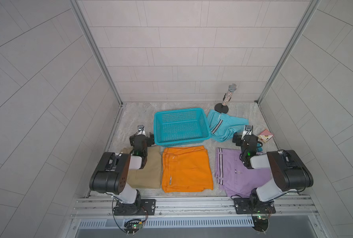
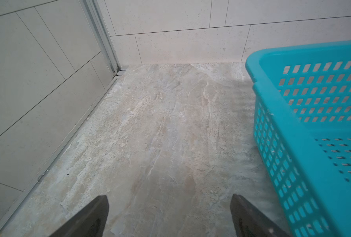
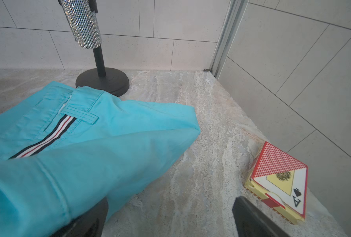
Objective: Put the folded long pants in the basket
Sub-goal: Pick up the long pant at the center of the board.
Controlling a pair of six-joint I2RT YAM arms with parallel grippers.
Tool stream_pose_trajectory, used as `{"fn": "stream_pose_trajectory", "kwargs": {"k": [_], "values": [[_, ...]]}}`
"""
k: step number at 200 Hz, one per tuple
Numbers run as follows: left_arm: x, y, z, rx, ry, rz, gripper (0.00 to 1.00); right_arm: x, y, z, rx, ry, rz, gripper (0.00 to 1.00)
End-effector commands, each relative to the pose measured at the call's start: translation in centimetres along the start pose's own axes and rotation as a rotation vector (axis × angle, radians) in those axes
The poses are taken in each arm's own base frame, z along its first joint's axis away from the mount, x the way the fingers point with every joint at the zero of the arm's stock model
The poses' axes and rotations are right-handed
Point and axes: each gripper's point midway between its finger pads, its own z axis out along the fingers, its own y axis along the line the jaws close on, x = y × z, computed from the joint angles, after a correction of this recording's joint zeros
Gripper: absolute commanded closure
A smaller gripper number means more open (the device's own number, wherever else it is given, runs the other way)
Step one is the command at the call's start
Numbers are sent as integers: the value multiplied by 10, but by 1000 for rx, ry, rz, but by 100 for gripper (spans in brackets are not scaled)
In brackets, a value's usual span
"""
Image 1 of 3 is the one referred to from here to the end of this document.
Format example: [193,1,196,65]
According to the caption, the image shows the khaki pants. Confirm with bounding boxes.
[127,146,163,189]

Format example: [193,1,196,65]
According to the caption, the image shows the teal plastic basket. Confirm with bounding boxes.
[154,108,211,147]

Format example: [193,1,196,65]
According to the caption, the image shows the aluminium front rail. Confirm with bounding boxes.
[69,194,318,219]

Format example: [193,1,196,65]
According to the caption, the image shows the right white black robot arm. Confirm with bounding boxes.
[233,133,313,214]

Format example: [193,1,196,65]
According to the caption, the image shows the small pink house box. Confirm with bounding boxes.
[258,129,274,143]

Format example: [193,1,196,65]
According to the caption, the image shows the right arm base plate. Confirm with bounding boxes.
[232,197,276,215]

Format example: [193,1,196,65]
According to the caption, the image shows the left green circuit board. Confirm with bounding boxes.
[123,219,144,235]

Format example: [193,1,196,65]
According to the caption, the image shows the glitter microphone on stand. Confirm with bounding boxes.
[214,84,237,114]

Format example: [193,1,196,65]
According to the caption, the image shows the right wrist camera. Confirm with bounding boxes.
[243,125,253,137]

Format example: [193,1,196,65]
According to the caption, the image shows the purple pants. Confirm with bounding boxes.
[215,148,272,198]

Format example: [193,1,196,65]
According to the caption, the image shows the right circuit board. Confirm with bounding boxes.
[252,216,269,233]

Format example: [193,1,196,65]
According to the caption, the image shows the teal pants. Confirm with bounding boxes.
[207,110,249,142]

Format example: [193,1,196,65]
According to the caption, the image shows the orange pants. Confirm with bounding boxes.
[162,146,214,193]

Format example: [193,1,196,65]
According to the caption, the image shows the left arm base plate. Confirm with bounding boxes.
[113,199,156,216]

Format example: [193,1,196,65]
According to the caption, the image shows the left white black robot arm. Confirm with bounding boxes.
[89,132,155,216]

